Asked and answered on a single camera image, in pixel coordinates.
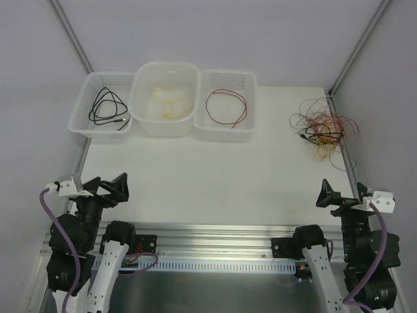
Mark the aluminium frame post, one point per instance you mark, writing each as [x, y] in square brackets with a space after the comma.
[360, 44]
[62, 17]

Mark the right aluminium frame post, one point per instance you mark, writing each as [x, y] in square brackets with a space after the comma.
[360, 44]

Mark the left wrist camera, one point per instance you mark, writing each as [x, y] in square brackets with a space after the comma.
[66, 186]

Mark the white perforated basket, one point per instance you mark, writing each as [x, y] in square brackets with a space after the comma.
[100, 111]
[226, 108]

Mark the white slotted cable duct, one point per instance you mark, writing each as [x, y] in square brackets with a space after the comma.
[225, 266]

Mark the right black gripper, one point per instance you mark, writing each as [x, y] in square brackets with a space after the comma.
[345, 202]

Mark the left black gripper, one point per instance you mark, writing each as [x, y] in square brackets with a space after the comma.
[98, 194]

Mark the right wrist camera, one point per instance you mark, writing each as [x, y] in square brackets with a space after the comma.
[382, 200]

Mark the left aluminium frame post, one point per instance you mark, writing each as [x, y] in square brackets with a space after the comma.
[62, 17]

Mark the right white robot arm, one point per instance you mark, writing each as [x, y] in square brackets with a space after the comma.
[370, 251]

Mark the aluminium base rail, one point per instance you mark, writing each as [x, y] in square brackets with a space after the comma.
[213, 242]

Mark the right white perforated basket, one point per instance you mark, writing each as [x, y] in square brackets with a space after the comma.
[226, 108]

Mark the middle white plastic tub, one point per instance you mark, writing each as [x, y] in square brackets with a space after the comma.
[164, 97]

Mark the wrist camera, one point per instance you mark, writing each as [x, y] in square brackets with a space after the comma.
[382, 200]
[66, 186]

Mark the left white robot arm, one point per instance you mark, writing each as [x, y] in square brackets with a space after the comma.
[73, 237]

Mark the left white perforated basket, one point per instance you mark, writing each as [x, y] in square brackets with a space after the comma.
[100, 111]

